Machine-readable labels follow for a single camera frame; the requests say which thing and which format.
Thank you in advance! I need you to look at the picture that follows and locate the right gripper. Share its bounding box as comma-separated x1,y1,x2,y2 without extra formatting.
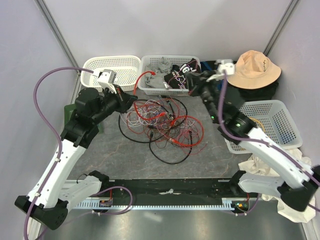
185,70,222,122

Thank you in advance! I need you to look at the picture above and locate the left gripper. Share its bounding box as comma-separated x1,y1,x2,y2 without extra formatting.
92,83,138,124

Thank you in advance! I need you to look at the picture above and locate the red ethernet cable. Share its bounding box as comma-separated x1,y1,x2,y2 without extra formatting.
167,115,205,147
133,70,166,121

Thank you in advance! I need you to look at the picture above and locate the yellow ethernet cable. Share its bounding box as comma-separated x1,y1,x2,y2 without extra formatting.
251,117,267,132

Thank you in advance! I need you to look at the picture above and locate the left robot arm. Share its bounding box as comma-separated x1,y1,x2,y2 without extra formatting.
14,85,138,230

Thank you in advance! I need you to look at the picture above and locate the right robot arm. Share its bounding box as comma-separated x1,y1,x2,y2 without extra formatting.
186,71,320,212

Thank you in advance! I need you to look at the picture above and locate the black printed t-shirt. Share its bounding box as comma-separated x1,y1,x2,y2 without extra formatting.
164,58,201,90

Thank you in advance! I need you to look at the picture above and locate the blue black garment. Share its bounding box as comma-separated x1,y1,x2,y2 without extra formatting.
200,60,220,76

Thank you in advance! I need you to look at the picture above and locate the left white empty basket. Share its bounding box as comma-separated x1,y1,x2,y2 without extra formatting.
83,55,141,92

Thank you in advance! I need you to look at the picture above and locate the grey cloth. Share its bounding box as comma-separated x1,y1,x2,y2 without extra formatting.
145,57,173,89

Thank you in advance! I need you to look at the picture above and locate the middle white clothes basket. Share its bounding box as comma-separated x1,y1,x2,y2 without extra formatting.
136,54,201,96

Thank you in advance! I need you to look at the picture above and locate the green plastic tray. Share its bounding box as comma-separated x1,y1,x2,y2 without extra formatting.
63,103,104,133

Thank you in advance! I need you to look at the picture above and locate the peach bucket hat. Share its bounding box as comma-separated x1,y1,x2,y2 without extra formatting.
227,50,282,90

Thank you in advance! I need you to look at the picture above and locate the black garment under hat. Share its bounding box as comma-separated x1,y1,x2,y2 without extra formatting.
239,80,279,102

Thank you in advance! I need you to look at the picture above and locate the right white large basket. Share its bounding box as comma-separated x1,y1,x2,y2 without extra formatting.
225,100,303,150

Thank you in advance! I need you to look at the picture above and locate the white cloth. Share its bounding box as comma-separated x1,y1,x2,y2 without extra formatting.
238,148,316,223

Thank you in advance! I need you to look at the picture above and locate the white tape scrap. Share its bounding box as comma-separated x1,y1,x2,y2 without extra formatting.
158,188,181,196

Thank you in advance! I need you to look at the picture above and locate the thin white wire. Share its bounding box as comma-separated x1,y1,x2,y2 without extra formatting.
119,101,163,130

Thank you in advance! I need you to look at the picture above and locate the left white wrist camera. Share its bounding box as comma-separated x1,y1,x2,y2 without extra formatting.
92,69,117,94

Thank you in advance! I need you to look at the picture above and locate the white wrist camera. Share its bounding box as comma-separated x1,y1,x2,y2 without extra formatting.
206,59,236,82
92,69,117,94

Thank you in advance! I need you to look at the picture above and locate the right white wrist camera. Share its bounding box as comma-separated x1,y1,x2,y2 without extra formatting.
206,59,236,82

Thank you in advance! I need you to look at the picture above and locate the thin red wire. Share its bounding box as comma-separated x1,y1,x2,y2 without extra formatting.
124,97,208,157

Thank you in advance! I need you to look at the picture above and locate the thin brown wire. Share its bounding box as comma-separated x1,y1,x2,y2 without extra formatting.
139,119,201,150

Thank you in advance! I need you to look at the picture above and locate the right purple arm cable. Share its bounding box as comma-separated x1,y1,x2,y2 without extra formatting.
216,69,320,208

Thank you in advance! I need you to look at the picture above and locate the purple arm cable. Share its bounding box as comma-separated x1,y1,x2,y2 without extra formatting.
216,69,320,208
23,66,133,240

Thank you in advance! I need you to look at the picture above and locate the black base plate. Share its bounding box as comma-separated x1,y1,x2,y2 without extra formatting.
94,178,247,206

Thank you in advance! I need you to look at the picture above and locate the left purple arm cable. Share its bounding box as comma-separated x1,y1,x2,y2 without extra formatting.
23,66,133,240

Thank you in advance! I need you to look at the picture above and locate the slotted cable duct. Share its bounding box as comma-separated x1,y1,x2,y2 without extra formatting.
74,198,249,211

